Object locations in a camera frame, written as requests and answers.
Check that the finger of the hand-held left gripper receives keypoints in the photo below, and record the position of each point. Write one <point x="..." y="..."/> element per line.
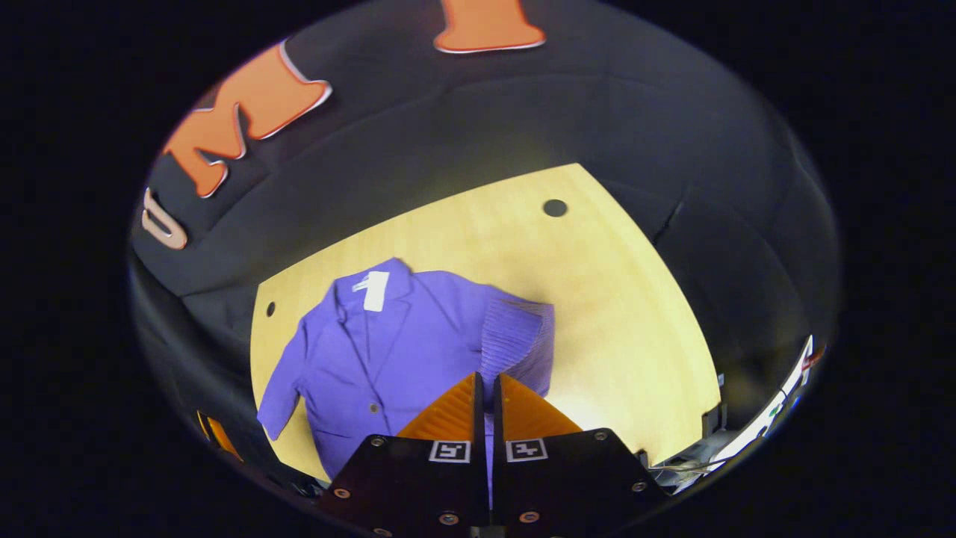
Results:
<point x="220" y="437"/>

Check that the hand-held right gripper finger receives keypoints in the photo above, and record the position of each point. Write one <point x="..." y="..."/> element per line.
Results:
<point x="482" y="430"/>
<point x="498" y="437"/>

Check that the purple jacket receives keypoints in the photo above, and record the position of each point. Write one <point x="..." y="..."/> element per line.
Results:
<point x="388" y="359"/>

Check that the white paper garment tag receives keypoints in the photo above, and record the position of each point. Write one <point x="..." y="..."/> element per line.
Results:
<point x="373" y="291"/>

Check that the black table clamp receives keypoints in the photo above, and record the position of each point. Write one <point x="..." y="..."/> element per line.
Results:
<point x="715" y="422"/>

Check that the black backdrop cloth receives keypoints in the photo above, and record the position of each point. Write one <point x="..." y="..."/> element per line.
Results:
<point x="478" y="127"/>

